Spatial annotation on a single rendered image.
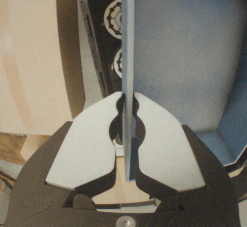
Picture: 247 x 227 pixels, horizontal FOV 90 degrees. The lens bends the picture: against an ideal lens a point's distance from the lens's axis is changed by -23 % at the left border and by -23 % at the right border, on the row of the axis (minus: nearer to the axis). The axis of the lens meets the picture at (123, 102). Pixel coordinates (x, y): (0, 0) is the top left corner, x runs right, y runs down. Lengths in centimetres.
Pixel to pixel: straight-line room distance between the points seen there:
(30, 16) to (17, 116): 29
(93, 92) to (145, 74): 46
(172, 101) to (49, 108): 33
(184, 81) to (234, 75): 8
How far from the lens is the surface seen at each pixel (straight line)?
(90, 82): 59
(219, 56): 19
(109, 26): 37
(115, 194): 82
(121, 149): 54
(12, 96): 47
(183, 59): 17
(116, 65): 39
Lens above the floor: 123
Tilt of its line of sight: 57 degrees down
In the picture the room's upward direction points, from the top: 175 degrees clockwise
